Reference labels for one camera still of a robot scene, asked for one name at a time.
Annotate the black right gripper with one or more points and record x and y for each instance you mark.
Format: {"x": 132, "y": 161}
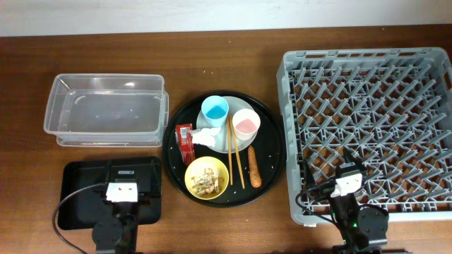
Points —
{"x": 309, "y": 180}

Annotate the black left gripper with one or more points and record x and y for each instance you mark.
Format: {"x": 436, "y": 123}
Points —
{"x": 155, "y": 190}

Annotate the red snack wrapper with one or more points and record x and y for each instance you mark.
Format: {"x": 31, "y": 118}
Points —
{"x": 184, "y": 141}

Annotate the yellow bowl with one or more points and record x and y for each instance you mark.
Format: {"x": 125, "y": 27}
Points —
{"x": 200, "y": 164}

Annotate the white tissue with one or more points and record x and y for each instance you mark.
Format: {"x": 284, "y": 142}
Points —
{"x": 204, "y": 136}

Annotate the orange carrot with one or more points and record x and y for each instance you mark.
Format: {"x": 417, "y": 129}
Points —
{"x": 254, "y": 174}

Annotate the pasta and rice scraps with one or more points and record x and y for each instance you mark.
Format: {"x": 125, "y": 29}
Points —
{"x": 207, "y": 182}

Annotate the blue cup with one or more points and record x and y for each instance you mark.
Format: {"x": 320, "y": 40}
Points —
{"x": 215, "y": 110}

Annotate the pink cup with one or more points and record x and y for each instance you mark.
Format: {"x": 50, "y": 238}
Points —
{"x": 246, "y": 123}

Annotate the wooden chopstick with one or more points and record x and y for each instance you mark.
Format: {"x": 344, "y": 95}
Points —
{"x": 236, "y": 151}
{"x": 229, "y": 146}

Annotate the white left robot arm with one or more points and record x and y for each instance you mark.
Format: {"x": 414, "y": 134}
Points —
{"x": 117, "y": 231}

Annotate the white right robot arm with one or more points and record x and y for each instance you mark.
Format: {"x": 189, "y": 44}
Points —
{"x": 362, "y": 227}

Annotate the grey dishwasher rack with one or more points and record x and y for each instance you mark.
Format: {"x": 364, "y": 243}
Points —
{"x": 391, "y": 107}

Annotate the black rectangular tray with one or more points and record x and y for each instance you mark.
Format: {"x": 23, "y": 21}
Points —
{"x": 84, "y": 209}

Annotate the round black tray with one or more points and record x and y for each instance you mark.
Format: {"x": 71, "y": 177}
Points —
{"x": 268, "y": 143}

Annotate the clear plastic bin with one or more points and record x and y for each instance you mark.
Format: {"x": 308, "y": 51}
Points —
{"x": 107, "y": 110}

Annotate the grey plate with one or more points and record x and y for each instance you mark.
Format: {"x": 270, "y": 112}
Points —
{"x": 221, "y": 145}

